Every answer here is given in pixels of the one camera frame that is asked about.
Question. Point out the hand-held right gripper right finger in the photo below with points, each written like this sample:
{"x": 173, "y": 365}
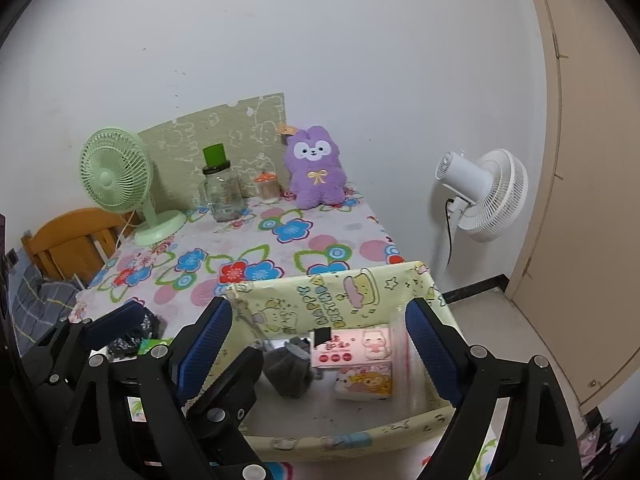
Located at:
{"x": 430, "y": 350}

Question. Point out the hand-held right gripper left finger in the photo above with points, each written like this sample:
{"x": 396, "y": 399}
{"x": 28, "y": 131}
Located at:
{"x": 202, "y": 345}

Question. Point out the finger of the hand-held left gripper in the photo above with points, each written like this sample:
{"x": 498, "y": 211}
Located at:
{"x": 120, "y": 322}
{"x": 230, "y": 385}

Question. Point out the black plastic bag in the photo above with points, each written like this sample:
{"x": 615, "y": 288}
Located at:
{"x": 135, "y": 335}

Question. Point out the grey fuzzy cloth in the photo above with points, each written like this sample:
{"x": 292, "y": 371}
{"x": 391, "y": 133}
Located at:
{"x": 287, "y": 370}

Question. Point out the pink tissue pack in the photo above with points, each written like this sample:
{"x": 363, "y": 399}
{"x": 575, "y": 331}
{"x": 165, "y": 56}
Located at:
{"x": 360, "y": 347}

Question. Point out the cartoon print tissue pack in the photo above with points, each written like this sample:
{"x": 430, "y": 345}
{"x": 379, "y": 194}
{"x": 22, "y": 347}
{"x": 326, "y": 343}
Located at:
{"x": 367, "y": 382}

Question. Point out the yellow printed cardboard box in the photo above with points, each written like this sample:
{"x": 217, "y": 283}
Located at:
{"x": 320, "y": 300}

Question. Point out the blue plaid blanket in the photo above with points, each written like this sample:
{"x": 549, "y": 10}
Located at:
{"x": 35, "y": 305}

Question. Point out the wooden chair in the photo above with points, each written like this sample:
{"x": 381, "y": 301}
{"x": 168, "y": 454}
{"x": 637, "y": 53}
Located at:
{"x": 65, "y": 245}

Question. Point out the green desk fan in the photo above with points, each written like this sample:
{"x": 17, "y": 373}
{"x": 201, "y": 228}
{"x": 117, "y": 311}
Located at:
{"x": 112, "y": 175}

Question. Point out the glass jar with green lid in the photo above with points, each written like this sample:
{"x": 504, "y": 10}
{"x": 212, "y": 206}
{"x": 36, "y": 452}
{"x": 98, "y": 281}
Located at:
{"x": 222, "y": 195}

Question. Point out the floral tablecloth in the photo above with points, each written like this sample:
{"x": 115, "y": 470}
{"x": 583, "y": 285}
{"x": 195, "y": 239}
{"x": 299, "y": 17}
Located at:
{"x": 320, "y": 240}

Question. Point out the toothpick jar with orange lid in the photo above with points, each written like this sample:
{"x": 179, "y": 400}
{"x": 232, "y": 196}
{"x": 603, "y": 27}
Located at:
{"x": 267, "y": 190}

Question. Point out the white standing fan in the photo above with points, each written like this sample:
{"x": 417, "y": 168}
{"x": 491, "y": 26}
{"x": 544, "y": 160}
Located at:
{"x": 495, "y": 195}

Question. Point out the purple plush bunny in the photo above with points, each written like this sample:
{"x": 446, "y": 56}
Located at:
{"x": 315, "y": 180}

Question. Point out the green patterned board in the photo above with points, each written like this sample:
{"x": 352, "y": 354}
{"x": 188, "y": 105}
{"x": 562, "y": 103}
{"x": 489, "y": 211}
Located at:
{"x": 210, "y": 125}

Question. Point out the beige door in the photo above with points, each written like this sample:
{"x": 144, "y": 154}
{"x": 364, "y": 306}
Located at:
{"x": 590, "y": 160}

